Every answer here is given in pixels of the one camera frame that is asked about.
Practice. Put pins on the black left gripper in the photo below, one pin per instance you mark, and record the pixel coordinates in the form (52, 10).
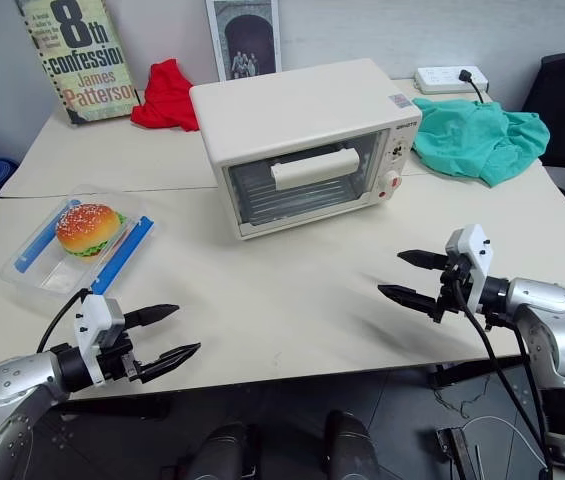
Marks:
(119, 362)

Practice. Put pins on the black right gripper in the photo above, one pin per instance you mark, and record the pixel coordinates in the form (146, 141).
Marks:
(453, 292)

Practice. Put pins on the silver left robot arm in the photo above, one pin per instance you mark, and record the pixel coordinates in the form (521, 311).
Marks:
(7, 380)

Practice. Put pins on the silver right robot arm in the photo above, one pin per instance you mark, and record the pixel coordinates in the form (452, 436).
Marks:
(542, 300)

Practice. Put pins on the cream toaster oven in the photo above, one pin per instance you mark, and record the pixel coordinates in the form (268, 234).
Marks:
(287, 115)

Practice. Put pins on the clear plastic box blue clips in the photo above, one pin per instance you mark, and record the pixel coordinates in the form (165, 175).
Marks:
(62, 280)

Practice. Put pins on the dark rounded shape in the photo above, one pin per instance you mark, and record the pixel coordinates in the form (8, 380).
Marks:
(352, 445)
(219, 450)

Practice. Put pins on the toy hamburger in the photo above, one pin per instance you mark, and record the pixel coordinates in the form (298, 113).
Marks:
(87, 225)

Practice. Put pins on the green cloth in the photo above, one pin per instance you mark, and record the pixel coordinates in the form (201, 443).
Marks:
(472, 135)

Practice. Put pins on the white power strip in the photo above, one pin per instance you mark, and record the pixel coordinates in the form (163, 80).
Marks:
(442, 79)

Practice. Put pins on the black chair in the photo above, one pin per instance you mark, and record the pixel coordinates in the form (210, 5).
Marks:
(564, 100)

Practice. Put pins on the red cloth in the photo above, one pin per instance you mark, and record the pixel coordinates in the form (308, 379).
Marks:
(164, 95)

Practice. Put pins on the framed black-and-white photo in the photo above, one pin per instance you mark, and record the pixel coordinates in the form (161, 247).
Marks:
(247, 40)

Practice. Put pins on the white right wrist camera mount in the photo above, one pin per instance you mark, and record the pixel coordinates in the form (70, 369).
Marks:
(474, 260)

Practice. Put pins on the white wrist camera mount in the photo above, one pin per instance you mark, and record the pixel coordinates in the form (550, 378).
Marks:
(474, 260)
(89, 325)

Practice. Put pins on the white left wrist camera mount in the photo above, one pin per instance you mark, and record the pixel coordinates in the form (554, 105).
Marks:
(89, 325)

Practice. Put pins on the black metal bracket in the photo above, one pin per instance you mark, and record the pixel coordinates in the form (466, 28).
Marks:
(457, 450)

